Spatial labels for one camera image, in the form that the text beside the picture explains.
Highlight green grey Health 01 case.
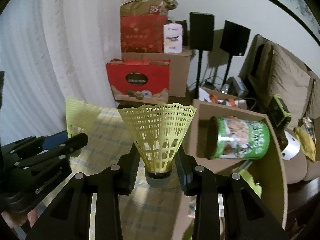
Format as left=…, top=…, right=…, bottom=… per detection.
left=238, top=169, right=263, bottom=198

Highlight green lid snack canister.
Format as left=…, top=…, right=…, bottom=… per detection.
left=205, top=116, right=271, bottom=160

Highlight brown cardboard box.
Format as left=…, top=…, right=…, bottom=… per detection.
left=186, top=100, right=287, bottom=226

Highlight yellow plaid tablecloth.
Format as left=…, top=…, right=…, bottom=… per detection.
left=66, top=101, right=196, bottom=239

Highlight red Collection gift bag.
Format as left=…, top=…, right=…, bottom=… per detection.
left=106, top=59, right=170, bottom=105

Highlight white curtain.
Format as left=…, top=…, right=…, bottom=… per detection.
left=1, top=0, right=122, bottom=144

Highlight green black device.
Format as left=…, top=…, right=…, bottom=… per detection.
left=267, top=94, right=292, bottom=129

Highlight red floral gift bag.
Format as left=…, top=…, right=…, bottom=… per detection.
left=120, top=15, right=168, bottom=53

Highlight large brown cardboard carton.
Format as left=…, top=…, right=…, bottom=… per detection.
left=121, top=47, right=191, bottom=98

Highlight small open cardboard box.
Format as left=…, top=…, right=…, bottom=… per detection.
left=199, top=87, right=248, bottom=110

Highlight white pink tissue pack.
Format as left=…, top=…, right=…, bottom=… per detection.
left=163, top=23, right=183, bottom=53

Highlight brown sofa cushions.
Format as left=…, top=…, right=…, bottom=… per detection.
left=240, top=34, right=319, bottom=184

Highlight crumpled brown paper bag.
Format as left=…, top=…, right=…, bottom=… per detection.
left=120, top=0, right=178, bottom=17

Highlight black speaker left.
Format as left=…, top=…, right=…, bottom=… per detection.
left=189, top=12, right=215, bottom=99

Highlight black speaker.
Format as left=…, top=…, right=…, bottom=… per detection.
left=189, top=12, right=215, bottom=99
left=220, top=20, right=251, bottom=86

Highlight black speaker right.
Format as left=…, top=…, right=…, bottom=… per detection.
left=220, top=20, right=251, bottom=86

